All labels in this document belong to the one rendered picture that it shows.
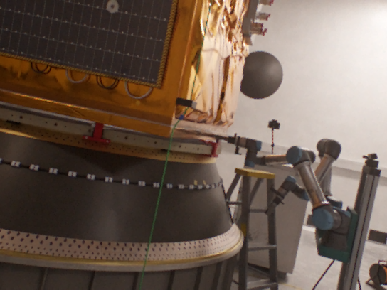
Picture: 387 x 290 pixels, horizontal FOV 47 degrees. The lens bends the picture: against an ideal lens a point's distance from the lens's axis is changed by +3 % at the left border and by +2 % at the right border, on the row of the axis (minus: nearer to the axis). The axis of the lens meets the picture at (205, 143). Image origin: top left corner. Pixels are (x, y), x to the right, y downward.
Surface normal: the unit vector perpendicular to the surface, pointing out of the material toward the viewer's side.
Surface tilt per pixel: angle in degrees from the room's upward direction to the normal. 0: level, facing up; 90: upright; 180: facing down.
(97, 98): 94
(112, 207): 62
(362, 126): 90
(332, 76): 90
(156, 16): 90
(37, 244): 43
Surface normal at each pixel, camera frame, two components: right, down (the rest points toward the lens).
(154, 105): -0.18, 0.15
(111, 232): 0.45, -0.35
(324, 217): -0.69, 0.00
